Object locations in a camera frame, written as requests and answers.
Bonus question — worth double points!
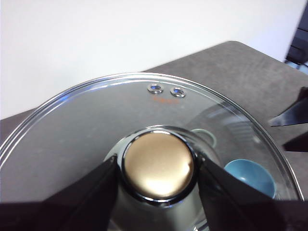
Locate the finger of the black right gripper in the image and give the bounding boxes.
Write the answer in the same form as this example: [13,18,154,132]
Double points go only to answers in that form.
[282,131,308,153]
[268,87,308,128]

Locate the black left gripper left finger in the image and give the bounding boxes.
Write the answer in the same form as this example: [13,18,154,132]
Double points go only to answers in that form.
[0,156,120,231]

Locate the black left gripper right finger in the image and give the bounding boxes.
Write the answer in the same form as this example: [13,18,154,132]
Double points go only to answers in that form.
[199,157,308,231]

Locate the glass lid with green knob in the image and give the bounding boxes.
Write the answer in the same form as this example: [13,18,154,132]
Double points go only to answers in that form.
[0,72,305,231]

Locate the pale green electric steamer pot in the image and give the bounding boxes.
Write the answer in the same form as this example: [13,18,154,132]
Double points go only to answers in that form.
[191,128,217,147]

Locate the blue ribbed bowl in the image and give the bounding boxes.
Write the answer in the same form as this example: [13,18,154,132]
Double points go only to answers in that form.
[223,158,276,199]

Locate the dark blurry background equipment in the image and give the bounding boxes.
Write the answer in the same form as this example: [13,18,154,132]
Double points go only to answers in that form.
[285,0,308,67]

